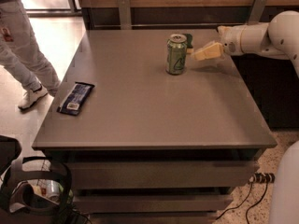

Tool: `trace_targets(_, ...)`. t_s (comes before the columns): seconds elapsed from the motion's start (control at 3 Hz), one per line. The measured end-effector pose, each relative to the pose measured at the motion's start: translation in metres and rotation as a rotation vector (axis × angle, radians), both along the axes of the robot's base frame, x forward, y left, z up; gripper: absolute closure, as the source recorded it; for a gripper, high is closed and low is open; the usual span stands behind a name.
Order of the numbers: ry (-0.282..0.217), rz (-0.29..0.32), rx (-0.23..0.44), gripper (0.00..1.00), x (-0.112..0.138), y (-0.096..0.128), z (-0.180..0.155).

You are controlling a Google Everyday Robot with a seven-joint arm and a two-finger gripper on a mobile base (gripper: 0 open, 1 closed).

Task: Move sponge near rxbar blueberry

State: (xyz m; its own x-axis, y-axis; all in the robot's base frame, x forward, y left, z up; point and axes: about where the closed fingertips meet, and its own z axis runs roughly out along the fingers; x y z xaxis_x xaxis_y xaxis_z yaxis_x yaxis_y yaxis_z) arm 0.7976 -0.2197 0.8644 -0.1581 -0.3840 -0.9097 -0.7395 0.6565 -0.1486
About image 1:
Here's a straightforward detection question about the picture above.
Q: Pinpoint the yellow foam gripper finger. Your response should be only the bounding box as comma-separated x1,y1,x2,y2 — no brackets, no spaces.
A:
192,41,224,61

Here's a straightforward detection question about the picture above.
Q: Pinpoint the blue rxbar wrapper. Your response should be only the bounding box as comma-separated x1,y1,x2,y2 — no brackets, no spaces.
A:
57,82,94,116

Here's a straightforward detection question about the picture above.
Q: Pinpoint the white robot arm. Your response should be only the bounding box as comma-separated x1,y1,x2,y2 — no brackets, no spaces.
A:
192,11,299,224

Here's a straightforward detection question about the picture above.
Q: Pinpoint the white sneaker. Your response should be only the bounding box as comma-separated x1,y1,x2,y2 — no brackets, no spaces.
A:
18,86,48,110

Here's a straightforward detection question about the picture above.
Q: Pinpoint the person in light trousers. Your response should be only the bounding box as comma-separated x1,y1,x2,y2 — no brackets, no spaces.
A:
0,0,60,97

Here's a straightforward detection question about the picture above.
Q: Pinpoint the grey drawer cabinet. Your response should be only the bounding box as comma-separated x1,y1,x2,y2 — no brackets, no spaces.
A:
33,30,276,224

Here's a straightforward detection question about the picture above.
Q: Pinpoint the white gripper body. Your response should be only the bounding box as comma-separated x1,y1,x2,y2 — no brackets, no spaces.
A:
218,25,248,56

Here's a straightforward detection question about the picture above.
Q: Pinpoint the green soda can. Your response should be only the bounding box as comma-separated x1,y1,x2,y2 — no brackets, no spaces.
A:
166,34,187,75

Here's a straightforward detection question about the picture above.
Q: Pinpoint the white power strip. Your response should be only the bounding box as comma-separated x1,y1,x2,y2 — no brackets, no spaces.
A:
249,173,276,184

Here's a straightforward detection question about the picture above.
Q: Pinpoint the left metal bracket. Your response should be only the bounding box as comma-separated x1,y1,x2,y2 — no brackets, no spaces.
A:
117,0,132,30

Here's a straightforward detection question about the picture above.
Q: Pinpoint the lower grey drawer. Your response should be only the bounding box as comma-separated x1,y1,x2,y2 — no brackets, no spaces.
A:
74,195,233,214

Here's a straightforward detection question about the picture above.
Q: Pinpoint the green and yellow sponge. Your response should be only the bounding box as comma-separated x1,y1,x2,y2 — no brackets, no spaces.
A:
184,34,193,54

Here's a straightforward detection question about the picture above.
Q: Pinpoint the upper grey drawer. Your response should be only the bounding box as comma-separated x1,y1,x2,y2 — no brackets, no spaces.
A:
67,161,258,189

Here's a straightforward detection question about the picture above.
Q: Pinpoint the silver can in bin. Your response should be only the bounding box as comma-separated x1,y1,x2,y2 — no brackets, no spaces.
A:
46,180,60,202

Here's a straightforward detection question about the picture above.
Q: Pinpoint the grey drawer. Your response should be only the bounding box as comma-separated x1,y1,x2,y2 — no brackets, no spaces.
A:
67,161,258,189
74,195,233,214

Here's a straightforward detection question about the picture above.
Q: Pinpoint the black cable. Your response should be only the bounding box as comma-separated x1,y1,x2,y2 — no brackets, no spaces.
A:
245,181,269,224
215,181,254,221

